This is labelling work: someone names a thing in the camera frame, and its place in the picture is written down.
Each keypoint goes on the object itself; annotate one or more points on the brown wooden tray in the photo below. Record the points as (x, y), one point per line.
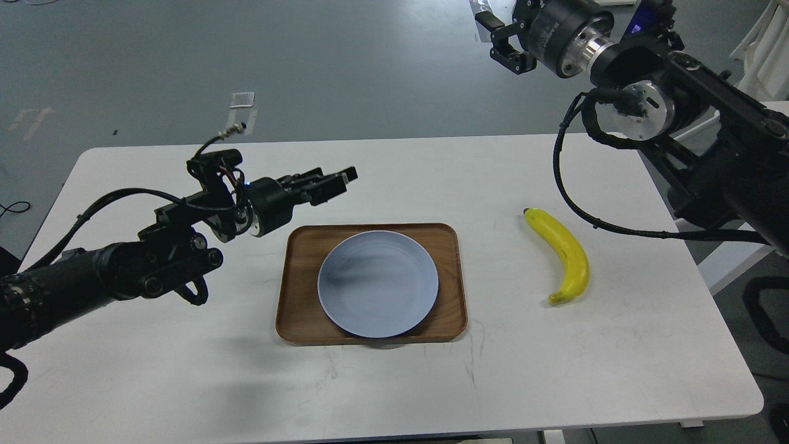
(301, 320)

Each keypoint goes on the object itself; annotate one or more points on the yellow banana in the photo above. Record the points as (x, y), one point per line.
(576, 267)

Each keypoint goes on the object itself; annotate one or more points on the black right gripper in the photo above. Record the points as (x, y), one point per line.
(554, 33)

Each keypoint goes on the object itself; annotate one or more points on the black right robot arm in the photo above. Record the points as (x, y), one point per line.
(722, 152)

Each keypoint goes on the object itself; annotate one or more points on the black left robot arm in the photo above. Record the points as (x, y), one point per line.
(168, 256)

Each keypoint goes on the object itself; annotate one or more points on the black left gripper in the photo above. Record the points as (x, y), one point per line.
(273, 200)

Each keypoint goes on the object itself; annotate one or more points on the light blue round plate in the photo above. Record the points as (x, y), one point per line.
(378, 284)

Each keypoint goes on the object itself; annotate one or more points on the white chair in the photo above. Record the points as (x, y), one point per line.
(763, 53)

